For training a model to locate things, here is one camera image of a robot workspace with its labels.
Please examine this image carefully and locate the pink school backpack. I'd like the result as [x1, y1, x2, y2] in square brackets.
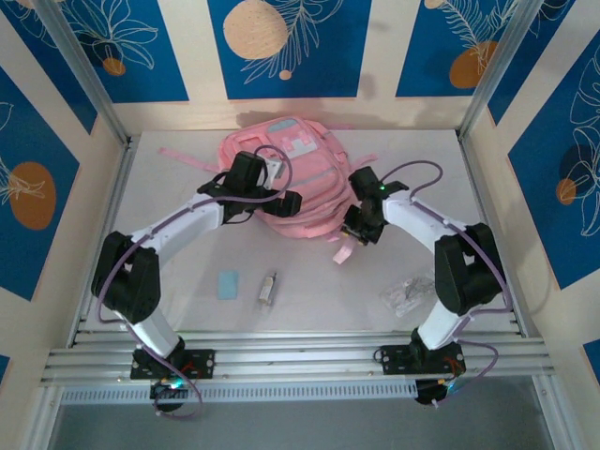
[157, 117, 379, 266]

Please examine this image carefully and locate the clear plastic bag of stationery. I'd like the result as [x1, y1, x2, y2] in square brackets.
[378, 274, 440, 320]

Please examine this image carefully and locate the light blue sticky note pad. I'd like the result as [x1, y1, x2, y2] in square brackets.
[217, 270, 239, 300]

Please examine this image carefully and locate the aluminium table edge rail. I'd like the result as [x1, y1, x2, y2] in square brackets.
[67, 135, 141, 348]
[457, 130, 533, 341]

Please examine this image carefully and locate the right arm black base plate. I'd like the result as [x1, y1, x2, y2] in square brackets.
[382, 344, 466, 376]

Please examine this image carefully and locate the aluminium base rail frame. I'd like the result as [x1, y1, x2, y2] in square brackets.
[39, 330, 557, 388]

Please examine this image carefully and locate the slotted grey cable duct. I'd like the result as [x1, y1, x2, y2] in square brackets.
[59, 378, 418, 405]

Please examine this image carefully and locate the aluminium frame post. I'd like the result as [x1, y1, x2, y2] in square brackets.
[35, 0, 132, 146]
[457, 0, 552, 142]

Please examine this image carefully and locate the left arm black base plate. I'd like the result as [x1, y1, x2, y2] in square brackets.
[129, 349, 217, 381]

